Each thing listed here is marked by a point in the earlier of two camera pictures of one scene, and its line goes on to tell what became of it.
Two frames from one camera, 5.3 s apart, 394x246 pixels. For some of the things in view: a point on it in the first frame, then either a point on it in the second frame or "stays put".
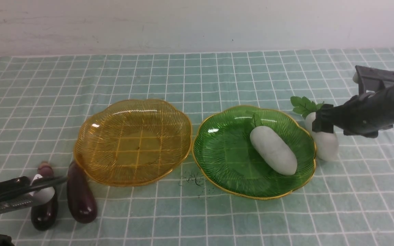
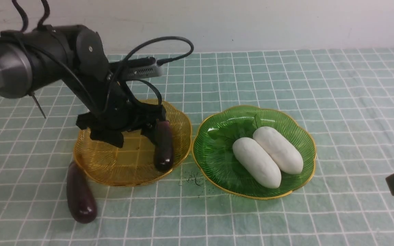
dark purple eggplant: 81,198 stays put
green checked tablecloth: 29,107 stays put
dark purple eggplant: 44,216 → 163,150
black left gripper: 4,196 → 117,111
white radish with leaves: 326,144 → 256,163
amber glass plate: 133,142 stays put
